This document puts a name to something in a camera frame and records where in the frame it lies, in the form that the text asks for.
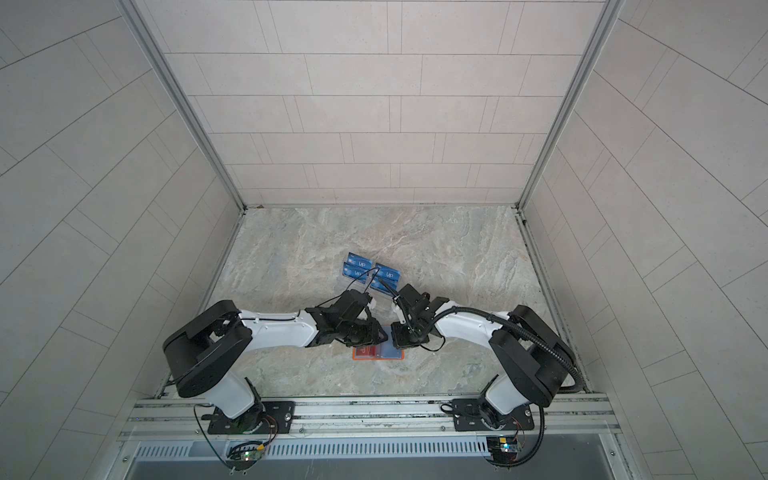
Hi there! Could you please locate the orange card holder wallet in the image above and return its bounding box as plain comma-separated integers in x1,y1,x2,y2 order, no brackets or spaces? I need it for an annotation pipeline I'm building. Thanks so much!
352,342,404,361

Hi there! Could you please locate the right circuit board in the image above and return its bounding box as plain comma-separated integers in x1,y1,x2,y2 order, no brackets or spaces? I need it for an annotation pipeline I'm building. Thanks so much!
486,436,521,466

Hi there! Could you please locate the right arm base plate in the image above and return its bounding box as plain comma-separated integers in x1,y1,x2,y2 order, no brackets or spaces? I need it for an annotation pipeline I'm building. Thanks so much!
441,398,535,432

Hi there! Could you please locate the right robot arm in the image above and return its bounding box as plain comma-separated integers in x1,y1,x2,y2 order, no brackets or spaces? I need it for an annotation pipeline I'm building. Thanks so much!
388,284,585,429

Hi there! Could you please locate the right clear card display stand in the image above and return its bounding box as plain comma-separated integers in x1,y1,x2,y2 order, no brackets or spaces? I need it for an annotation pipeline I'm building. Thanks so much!
369,263,401,297

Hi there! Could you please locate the black corrugated cable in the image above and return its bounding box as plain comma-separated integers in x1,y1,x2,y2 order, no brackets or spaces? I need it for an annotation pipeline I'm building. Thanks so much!
371,269,586,394

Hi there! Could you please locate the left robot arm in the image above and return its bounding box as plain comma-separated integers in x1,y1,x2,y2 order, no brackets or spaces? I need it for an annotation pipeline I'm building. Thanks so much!
162,290,388,419

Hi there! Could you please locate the aluminium mounting rail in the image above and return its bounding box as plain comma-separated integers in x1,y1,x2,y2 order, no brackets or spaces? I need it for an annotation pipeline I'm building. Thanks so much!
117,394,621,441

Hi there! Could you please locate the left circuit board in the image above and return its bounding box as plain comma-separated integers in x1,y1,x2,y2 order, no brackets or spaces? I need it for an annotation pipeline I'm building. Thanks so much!
226,441,266,471

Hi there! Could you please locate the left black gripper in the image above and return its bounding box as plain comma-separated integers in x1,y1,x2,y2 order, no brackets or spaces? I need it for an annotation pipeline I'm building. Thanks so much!
336,318,390,350

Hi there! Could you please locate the circuit board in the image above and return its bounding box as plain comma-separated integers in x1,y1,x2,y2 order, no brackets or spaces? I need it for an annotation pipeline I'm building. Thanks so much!
486,436,521,466
226,441,266,471

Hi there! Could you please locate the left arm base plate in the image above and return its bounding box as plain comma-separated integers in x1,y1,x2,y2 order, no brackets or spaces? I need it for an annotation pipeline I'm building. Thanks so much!
202,401,296,435

